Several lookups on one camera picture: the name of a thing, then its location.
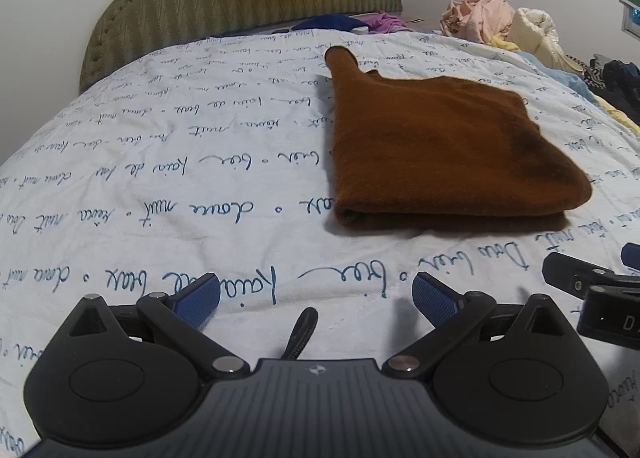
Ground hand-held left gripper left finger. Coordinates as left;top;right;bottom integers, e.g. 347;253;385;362
67;273;251;380

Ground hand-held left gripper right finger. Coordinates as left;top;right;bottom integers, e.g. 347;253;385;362
382;273;576;380

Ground brown knit sweater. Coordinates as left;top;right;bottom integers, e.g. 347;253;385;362
324;45;594;239

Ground pink clothes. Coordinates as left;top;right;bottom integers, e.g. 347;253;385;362
440;0;516;44

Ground white blanket with blue script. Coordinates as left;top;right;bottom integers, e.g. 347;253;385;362
0;28;640;458

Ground dark clothing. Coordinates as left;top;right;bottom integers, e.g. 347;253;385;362
590;54;640;114

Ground black and white patterned cloth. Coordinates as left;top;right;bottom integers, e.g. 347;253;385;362
565;55;608;89

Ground light blue cloth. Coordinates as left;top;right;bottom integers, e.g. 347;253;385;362
515;50;596;99

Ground cream puffy jacket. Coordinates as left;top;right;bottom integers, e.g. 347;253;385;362
510;8;571;71

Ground yellow cloth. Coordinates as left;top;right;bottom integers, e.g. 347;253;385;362
487;33;640;131

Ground purple cloth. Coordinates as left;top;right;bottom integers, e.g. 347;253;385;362
357;12;413;35

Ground black strap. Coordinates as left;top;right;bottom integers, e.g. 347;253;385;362
279;307;319;361

